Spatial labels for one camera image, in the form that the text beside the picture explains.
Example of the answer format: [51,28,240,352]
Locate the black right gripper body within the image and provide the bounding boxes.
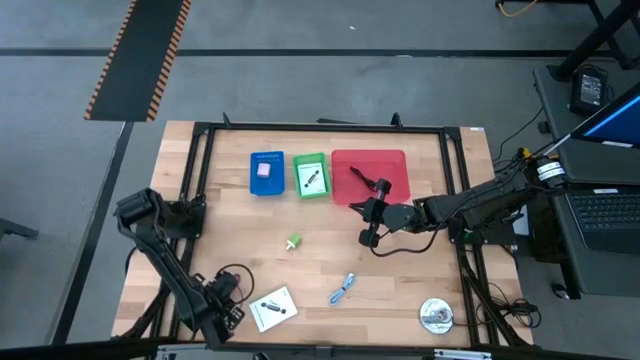
[358,178,397,249]

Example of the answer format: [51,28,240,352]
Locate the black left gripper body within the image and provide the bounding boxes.
[197,272,242,347]

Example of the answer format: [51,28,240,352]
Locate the magenta cable bundle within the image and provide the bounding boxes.
[228,268,244,301]

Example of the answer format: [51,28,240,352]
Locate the black cable bundle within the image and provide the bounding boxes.
[457,244,542,347]
[348,165,380,194]

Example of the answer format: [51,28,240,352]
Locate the light blue cable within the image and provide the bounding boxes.
[327,272,357,308]

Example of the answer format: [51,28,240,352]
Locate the pinkish red translucent bin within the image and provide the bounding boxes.
[330,148,412,206]

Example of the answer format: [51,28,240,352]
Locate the green plastic mesh basket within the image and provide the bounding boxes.
[292,152,332,200]

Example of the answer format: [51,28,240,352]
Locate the blue plastic mesh basket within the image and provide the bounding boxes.
[249,150,286,197]

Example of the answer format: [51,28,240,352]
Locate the silver round disc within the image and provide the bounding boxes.
[419,297,455,336]

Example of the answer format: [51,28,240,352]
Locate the laptop computer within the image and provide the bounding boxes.
[532,64,640,301]

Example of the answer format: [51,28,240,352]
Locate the black furniture foot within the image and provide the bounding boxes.
[0,217,40,242]

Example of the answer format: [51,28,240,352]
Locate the black power adapter box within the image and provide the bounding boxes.
[569,68,610,117]

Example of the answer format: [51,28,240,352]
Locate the monitor with blue screen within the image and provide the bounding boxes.
[569,82,640,150]

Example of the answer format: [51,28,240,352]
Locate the black orange striped floor mat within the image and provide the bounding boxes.
[83,0,193,123]

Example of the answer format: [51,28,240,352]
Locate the black stand legs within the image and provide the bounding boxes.
[549,0,640,82]

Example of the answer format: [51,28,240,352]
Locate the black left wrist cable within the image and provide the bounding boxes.
[213,263,256,307]

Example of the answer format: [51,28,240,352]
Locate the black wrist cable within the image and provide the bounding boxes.
[368,225,444,258]
[213,263,256,307]

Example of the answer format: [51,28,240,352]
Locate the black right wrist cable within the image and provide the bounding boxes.
[368,225,444,258]

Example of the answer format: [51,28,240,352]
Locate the black aluminium table frame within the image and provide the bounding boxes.
[149,112,501,351]

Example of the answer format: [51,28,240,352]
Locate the black cable bundle on frame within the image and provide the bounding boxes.
[457,244,542,347]

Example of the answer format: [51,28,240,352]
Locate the yellow floor cable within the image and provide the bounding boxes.
[495,0,540,19]

